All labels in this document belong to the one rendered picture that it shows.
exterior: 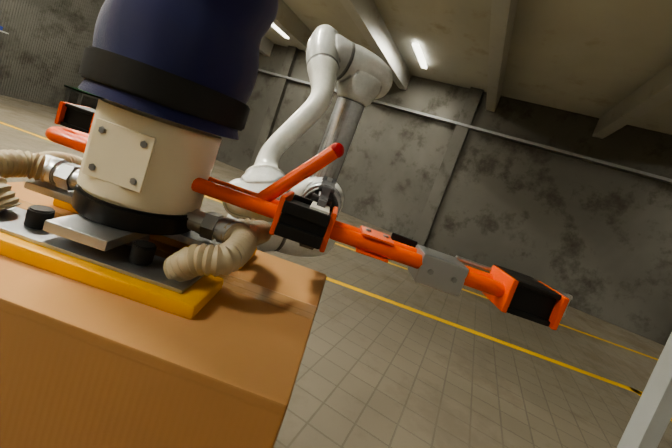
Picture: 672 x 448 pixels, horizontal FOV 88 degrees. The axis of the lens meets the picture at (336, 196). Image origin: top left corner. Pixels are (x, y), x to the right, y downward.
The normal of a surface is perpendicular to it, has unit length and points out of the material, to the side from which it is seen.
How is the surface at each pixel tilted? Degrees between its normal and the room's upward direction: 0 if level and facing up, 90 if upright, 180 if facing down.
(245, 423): 90
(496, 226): 90
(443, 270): 90
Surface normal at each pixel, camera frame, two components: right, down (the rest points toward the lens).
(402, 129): -0.38, -0.04
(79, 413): -0.07, 0.08
